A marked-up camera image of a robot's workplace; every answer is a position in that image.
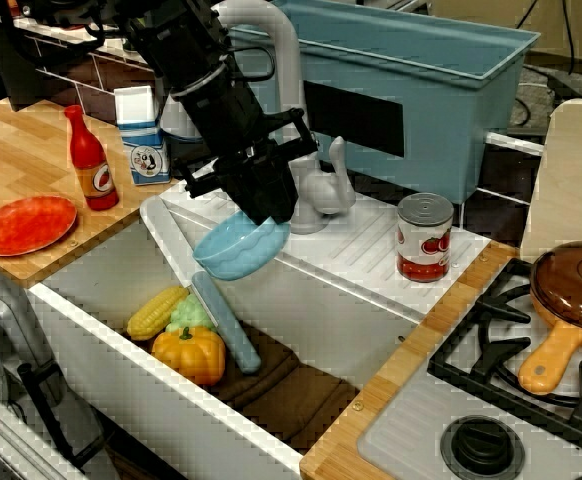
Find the backsplash shelf with brown tiles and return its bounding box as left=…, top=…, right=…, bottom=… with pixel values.
left=0, top=4, right=172, bottom=126

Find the red hot sauce bottle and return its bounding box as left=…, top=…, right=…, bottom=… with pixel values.
left=64, top=104, right=121, bottom=211

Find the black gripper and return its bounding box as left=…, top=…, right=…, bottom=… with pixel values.
left=170, top=67, right=320, bottom=226

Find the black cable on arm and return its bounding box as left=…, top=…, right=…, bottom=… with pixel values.
left=228, top=45, right=278, bottom=84

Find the white plastic pipe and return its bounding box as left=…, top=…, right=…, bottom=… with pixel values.
left=484, top=129, right=545, bottom=155

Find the knife with light blue handle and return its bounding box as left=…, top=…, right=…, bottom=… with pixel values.
left=140, top=198, right=263, bottom=375

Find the brown cloth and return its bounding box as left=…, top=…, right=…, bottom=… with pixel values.
left=205, top=327, right=360, bottom=454

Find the tomato can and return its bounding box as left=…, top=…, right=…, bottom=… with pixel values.
left=396, top=192, right=456, bottom=284

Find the light blue plastic bowl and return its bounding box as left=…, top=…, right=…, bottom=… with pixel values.
left=191, top=209, right=292, bottom=282

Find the light wooden board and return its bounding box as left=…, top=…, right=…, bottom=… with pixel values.
left=519, top=98, right=582, bottom=261

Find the yellow toy bell pepper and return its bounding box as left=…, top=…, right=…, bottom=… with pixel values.
left=150, top=325, right=227, bottom=386

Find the black clamp lever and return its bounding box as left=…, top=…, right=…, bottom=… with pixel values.
left=18, top=359, right=105, bottom=469

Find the black stove grate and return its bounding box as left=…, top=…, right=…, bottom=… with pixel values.
left=426, top=257, right=582, bottom=449

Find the orange handled toy pan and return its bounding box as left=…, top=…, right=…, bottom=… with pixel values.
left=517, top=239, right=582, bottom=396

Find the teal plastic bin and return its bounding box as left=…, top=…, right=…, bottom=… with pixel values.
left=230, top=0, right=542, bottom=204

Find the black stove knob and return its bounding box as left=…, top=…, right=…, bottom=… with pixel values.
left=440, top=415, right=526, bottom=480

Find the toy milk carton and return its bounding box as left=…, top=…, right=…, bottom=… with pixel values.
left=114, top=85, right=172, bottom=187

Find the white toy sink basin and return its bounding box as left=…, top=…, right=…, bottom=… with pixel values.
left=28, top=192, right=492, bottom=480

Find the grey toy faucet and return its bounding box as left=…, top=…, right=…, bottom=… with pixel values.
left=215, top=0, right=358, bottom=235

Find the yellow toy corn cob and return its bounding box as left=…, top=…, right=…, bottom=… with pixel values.
left=126, top=285, right=191, bottom=342

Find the pale green toy vegetable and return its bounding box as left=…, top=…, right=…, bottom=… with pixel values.
left=164, top=293, right=217, bottom=335

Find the orange round plate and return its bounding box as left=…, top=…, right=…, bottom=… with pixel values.
left=0, top=195, right=79, bottom=257

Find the white toy stove top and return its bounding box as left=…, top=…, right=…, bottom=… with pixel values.
left=358, top=254, right=582, bottom=480

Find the brown transparent pan lid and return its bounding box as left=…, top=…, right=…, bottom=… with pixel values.
left=529, top=240, right=582, bottom=321

